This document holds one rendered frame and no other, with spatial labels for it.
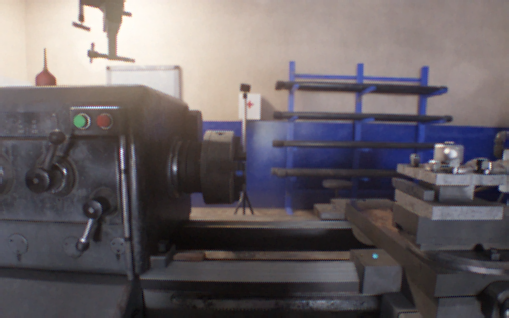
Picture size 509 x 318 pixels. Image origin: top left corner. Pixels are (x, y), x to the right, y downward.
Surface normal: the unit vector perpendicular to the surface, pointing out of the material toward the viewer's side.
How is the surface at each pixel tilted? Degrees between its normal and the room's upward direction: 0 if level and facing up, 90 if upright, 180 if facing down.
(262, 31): 90
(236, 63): 90
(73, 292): 32
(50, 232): 90
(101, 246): 90
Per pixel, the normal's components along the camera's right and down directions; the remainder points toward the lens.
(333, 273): 0.01, -0.74
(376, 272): 0.00, 0.11
